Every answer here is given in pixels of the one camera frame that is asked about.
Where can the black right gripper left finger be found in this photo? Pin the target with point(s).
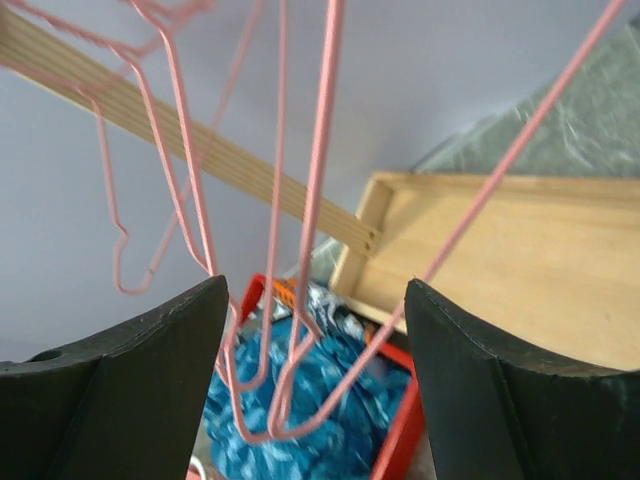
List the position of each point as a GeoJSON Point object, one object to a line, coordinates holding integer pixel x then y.
{"type": "Point", "coordinates": [124, 403]}

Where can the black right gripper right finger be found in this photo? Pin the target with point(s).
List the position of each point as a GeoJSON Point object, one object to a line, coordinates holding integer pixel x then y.
{"type": "Point", "coordinates": [499, 407]}

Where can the blue leaf-patterned shorts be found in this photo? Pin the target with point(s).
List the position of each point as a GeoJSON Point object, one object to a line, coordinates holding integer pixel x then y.
{"type": "Point", "coordinates": [346, 445]}

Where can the red plastic bin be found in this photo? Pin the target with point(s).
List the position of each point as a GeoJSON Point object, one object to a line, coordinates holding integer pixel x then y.
{"type": "Point", "coordinates": [407, 427]}

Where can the wooden clothes rack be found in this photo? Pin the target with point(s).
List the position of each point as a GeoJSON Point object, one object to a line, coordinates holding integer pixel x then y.
{"type": "Point", "coordinates": [553, 261]}

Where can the orange dotted garment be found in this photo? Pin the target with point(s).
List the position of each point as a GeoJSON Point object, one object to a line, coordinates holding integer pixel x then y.
{"type": "Point", "coordinates": [284, 291]}

